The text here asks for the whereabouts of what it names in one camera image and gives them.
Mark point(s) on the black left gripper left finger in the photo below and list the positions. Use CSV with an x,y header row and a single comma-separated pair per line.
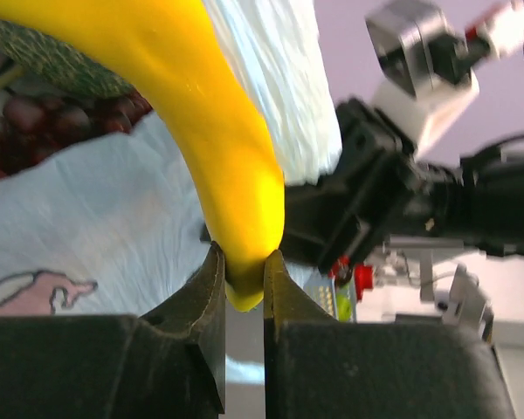
x,y
169,363

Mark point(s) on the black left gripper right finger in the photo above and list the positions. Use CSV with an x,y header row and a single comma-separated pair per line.
x,y
318,367

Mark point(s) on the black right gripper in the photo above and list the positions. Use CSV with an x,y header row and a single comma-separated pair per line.
x,y
376,190

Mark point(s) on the light blue plastic bag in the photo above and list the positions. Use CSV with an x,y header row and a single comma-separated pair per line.
x,y
112,225

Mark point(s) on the yellow fake banana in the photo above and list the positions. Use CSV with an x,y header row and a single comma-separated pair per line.
x,y
169,52

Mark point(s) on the dark red fake grapes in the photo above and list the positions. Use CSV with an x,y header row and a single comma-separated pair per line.
x,y
37,119

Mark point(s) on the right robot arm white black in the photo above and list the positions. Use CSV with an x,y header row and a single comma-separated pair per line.
x,y
489,213

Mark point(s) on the green fake avocado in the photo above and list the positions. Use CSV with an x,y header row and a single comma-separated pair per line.
x,y
59,63

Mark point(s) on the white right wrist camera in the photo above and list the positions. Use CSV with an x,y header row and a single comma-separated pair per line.
x,y
429,67

